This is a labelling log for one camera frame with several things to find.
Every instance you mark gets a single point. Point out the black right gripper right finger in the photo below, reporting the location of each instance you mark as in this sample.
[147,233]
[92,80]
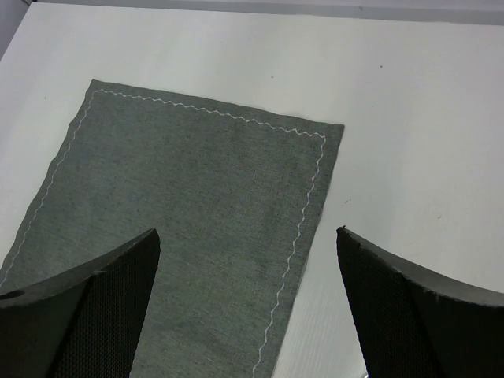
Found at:
[414,322]

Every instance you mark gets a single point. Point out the grey cloth napkin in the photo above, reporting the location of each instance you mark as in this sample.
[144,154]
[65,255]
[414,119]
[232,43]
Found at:
[235,194]

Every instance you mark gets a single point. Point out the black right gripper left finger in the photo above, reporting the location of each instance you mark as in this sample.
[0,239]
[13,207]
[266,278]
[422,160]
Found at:
[84,322]

